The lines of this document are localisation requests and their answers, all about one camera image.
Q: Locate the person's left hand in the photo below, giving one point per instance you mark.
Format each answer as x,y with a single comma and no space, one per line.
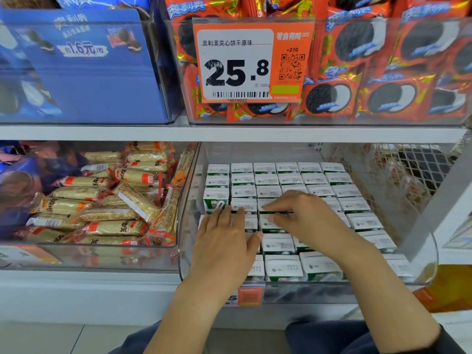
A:
225,250

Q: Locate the person's right hand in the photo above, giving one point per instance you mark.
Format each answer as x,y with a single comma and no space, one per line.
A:
313,221

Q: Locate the rows of white juice cartons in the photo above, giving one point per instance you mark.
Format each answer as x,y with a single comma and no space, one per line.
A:
354,210

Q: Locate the person's right forearm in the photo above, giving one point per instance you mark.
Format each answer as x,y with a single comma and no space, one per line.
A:
391,306

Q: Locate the person's left forearm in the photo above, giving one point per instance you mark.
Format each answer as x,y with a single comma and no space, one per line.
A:
184,324

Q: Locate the person's blue jeans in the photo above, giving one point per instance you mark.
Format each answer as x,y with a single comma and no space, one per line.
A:
317,337

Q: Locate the small orange price tag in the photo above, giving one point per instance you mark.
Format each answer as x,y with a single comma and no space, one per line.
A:
247,295

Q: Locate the clear plastic display bin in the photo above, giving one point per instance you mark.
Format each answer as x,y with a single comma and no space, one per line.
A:
420,265
88,256

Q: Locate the pile of yellow wafer bars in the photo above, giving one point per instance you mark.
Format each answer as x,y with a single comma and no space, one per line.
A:
103,202

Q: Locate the yellow orange snack packet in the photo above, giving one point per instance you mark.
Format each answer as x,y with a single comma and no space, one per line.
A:
446,287

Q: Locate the large white orange price tag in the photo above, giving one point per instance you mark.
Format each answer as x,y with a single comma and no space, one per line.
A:
236,62

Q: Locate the stack of red cookie packets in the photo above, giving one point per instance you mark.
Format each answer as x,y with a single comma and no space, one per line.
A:
405,66

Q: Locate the faded orange price tag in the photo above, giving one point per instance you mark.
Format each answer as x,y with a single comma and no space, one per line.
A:
26,254

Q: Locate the pile of blue snack packets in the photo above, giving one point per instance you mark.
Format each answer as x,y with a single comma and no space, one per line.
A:
18,184

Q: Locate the blue cardboard display box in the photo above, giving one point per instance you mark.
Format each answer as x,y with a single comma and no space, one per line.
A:
88,81

